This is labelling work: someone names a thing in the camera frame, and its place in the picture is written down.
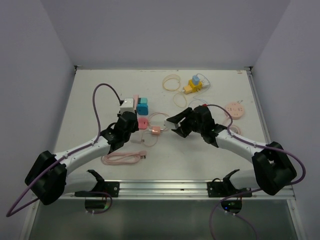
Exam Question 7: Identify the white large charger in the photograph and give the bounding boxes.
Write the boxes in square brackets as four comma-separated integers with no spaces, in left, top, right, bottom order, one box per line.
[164,119,180,130]

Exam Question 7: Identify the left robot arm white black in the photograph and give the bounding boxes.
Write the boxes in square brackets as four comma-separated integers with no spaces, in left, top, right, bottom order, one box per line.
[24,111,139,205]

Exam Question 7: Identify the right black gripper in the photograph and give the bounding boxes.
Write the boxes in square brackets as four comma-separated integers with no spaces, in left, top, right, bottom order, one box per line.
[167,107,204,138]

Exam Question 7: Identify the blue thin charging cable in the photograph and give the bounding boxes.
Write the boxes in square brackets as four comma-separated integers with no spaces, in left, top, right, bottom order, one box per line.
[187,73,213,108]

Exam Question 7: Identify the yellow cube socket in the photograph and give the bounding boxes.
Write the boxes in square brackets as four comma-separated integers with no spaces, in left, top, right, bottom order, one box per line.
[188,79,203,93]

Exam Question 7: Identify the white plug on cube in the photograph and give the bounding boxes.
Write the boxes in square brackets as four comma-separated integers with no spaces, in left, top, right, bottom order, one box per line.
[200,79,211,89]

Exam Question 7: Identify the pink plug adapter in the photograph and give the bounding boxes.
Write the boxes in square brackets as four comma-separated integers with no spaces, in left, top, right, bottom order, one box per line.
[137,117,149,131]

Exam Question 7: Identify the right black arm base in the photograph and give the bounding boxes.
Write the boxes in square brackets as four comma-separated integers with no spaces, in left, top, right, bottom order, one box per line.
[206,178,252,198]

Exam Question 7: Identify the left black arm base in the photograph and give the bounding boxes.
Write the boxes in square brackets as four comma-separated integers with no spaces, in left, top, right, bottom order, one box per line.
[74,181,120,198]

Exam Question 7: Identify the blue plug adapter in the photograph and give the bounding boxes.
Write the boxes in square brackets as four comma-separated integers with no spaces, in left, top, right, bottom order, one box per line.
[136,103,149,116]

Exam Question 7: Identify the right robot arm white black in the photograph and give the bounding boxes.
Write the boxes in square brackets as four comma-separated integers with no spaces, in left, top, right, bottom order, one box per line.
[164,105,297,197]

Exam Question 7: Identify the orange small charger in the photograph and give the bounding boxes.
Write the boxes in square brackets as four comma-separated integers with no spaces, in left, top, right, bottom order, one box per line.
[148,126,164,136]

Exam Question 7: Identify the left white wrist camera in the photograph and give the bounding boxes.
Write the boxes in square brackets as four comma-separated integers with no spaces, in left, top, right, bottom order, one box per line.
[119,98,136,115]

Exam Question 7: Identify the light blue charger plug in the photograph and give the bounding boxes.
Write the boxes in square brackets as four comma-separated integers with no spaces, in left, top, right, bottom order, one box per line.
[192,75,200,86]

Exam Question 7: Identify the white plug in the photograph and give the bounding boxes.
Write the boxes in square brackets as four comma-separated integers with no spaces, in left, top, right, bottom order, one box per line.
[131,139,145,144]
[200,79,211,89]

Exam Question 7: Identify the coiled pink socket cord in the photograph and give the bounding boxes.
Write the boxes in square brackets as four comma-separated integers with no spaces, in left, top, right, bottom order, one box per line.
[222,111,243,137]

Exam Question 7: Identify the yellow charging cable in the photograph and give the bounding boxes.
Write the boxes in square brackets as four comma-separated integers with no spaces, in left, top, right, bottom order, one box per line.
[162,74,189,109]

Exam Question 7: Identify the teal plug adapter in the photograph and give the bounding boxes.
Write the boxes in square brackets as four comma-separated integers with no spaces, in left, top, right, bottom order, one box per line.
[138,97,148,105]

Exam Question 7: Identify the pink rectangular power strip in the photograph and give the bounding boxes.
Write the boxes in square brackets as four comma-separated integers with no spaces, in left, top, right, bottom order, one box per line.
[133,94,139,109]

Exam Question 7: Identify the orange yellow charger plug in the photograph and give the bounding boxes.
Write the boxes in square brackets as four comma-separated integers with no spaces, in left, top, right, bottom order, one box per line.
[183,85,193,95]

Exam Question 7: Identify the aluminium front rail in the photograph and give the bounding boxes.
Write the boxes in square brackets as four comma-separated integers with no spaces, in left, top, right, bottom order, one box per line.
[31,177,296,200]

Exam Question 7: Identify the round pink power socket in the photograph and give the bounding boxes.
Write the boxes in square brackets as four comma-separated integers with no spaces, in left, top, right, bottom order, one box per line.
[224,102,245,120]

